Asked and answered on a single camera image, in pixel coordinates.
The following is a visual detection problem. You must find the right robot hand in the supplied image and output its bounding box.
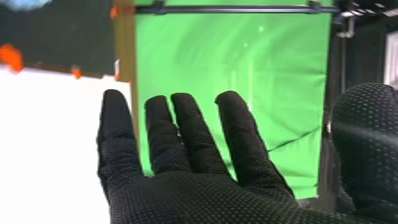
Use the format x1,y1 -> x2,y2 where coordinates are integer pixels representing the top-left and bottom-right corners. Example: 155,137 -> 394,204
94,82 -> 398,224

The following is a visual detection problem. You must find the white sheet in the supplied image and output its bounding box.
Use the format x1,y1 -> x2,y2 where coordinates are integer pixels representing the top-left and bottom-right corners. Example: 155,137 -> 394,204
0,64 -> 142,224

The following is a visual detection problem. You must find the dark mat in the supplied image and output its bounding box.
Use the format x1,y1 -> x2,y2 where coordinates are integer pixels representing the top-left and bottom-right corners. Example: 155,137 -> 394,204
0,0 -> 117,80

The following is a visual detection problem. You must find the black stand pole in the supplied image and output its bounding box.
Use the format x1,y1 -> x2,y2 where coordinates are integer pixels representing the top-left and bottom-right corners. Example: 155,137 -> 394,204
133,1 -> 345,16

